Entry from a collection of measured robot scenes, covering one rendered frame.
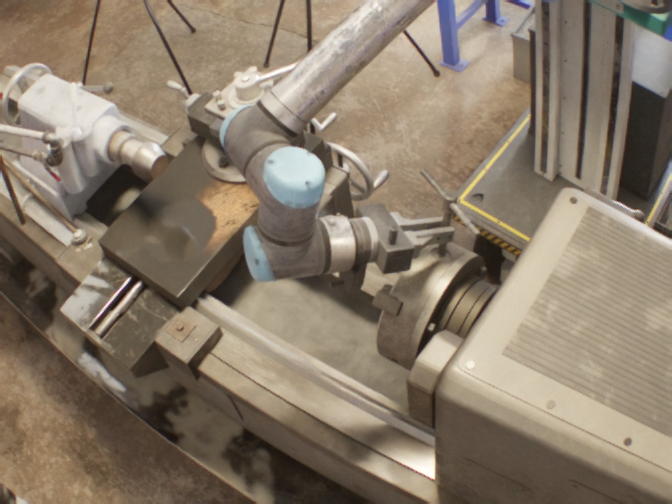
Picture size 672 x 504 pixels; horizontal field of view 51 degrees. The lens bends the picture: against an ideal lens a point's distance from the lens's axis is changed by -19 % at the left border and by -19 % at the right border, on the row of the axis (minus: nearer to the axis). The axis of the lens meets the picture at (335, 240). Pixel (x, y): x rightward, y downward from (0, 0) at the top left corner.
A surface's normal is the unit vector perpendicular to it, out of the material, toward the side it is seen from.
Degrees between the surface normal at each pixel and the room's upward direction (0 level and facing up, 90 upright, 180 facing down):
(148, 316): 0
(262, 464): 0
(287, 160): 20
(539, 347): 0
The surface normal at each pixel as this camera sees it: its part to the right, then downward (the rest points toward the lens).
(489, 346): -0.12, -0.61
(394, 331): -0.57, 0.29
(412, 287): -0.33, -0.32
